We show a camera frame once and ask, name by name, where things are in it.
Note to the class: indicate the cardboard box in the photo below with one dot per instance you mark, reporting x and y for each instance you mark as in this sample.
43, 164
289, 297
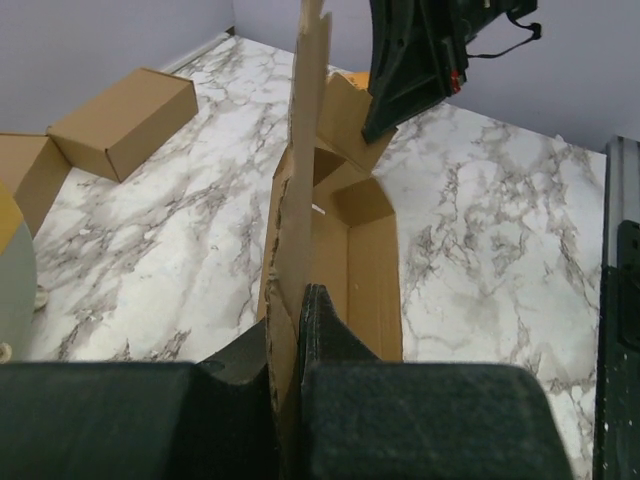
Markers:
114, 133
34, 170
330, 221

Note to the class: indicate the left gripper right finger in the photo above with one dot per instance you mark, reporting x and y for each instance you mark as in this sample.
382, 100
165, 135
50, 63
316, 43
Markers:
364, 418

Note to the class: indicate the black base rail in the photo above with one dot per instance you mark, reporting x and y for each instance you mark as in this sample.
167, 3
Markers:
616, 444

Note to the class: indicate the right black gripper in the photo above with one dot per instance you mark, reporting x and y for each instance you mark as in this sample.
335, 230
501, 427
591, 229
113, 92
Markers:
419, 53

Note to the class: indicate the orange paperback book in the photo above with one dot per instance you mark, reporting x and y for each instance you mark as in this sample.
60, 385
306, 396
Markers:
359, 79

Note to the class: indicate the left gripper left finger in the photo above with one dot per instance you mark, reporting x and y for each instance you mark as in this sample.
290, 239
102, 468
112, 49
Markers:
141, 420

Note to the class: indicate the round pastel drawer cabinet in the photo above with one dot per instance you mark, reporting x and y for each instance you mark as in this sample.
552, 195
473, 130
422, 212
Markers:
19, 292

